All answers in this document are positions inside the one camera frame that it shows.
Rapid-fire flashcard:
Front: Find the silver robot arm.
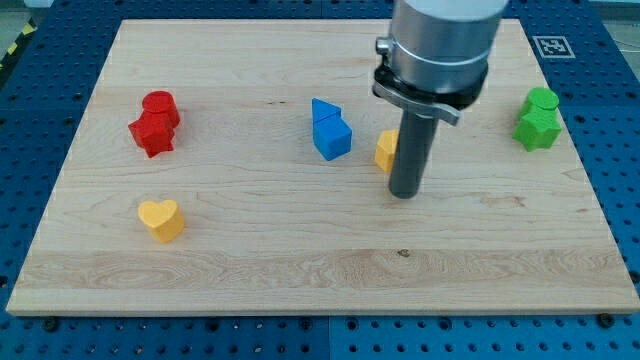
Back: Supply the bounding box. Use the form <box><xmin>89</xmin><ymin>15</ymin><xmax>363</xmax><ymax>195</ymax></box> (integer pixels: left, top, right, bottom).
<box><xmin>372</xmin><ymin>0</ymin><xmax>507</xmax><ymax>126</ymax></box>

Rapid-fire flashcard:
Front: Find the yellow hexagon block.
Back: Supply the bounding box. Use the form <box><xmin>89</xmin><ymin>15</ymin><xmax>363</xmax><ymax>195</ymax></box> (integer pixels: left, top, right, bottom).
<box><xmin>374</xmin><ymin>129</ymin><xmax>399</xmax><ymax>172</ymax></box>

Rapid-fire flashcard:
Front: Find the red star block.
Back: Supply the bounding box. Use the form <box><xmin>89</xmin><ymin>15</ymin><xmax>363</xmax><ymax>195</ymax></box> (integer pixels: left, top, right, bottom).
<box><xmin>128</xmin><ymin>111</ymin><xmax>175</xmax><ymax>158</ymax></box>

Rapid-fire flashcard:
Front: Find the green star block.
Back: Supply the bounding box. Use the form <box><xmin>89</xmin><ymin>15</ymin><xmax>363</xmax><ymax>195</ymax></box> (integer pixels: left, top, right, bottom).
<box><xmin>512</xmin><ymin>109</ymin><xmax>562</xmax><ymax>152</ymax></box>

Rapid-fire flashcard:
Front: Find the blue cube block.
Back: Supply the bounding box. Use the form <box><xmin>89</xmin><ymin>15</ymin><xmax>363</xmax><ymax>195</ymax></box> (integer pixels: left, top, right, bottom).
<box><xmin>313</xmin><ymin>119</ymin><xmax>352</xmax><ymax>161</ymax></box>

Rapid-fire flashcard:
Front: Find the blue triangle block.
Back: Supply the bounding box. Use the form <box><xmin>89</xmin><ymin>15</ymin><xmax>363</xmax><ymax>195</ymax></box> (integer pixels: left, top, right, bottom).
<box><xmin>311</xmin><ymin>98</ymin><xmax>341</xmax><ymax>124</ymax></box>

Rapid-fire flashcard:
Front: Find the wooden board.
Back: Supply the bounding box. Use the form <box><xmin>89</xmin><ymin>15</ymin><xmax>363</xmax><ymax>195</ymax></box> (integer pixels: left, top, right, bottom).
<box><xmin>7</xmin><ymin>19</ymin><xmax>639</xmax><ymax>317</ymax></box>

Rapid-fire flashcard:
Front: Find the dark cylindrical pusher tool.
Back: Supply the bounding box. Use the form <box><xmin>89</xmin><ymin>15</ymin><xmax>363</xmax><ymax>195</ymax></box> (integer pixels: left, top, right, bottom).
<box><xmin>388</xmin><ymin>110</ymin><xmax>438</xmax><ymax>199</ymax></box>

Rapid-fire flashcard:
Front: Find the yellow heart block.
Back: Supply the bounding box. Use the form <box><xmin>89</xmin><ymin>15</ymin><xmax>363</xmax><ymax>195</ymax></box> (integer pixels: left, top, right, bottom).
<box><xmin>138</xmin><ymin>200</ymin><xmax>186</xmax><ymax>243</ymax></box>

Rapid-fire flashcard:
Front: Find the red cylinder block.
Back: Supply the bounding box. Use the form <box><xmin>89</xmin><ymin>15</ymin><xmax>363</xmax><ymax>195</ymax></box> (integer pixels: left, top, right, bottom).
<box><xmin>142</xmin><ymin>90</ymin><xmax>180</xmax><ymax>128</ymax></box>

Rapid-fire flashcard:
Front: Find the green cylinder block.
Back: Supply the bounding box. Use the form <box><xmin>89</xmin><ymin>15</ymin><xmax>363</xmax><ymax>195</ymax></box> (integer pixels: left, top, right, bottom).
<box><xmin>519</xmin><ymin>87</ymin><xmax>560</xmax><ymax>116</ymax></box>

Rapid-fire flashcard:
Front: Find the white fiducial marker tag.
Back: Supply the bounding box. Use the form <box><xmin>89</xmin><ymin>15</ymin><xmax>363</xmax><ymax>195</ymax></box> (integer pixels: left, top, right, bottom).
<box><xmin>533</xmin><ymin>35</ymin><xmax>575</xmax><ymax>59</ymax></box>

